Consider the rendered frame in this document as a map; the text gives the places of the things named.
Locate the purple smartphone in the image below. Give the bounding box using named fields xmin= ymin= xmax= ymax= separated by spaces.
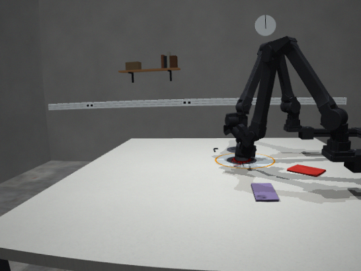
xmin=251 ymin=183 xmax=279 ymax=202

